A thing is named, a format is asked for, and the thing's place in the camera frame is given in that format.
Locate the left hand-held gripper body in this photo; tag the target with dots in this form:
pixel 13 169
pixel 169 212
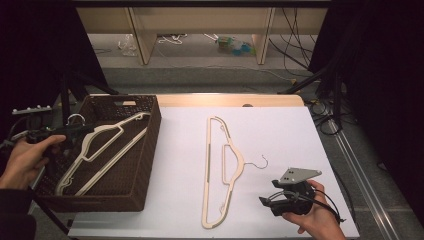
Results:
pixel 40 133

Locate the beige wooden shelf unit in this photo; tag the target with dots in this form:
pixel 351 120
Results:
pixel 206 20

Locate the colourful plastic toys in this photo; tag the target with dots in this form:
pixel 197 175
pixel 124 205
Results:
pixel 235 46

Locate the cream plastic clothes hanger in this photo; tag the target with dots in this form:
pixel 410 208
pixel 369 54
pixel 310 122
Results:
pixel 207 166
pixel 87 141

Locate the black metal stand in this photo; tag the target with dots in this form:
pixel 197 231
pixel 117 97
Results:
pixel 336 96
pixel 65 96

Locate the brown woven basket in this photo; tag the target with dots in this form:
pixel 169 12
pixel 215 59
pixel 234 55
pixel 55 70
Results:
pixel 133 173

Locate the dark curtain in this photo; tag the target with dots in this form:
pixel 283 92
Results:
pixel 33 66
pixel 383 83

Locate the person's left hand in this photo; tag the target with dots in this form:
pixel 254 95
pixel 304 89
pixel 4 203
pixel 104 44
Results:
pixel 23 163

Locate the clear plastic bag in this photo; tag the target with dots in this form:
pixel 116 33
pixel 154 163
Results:
pixel 127 46

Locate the person's right hand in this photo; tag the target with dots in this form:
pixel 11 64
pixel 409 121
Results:
pixel 321 220

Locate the white table sheet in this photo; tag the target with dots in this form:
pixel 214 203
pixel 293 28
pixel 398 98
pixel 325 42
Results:
pixel 283 133

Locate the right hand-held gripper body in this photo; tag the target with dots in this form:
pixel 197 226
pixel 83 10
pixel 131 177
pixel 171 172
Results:
pixel 296 175

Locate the metal floor rail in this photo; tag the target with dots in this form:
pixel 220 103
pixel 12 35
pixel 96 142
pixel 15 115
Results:
pixel 363 180

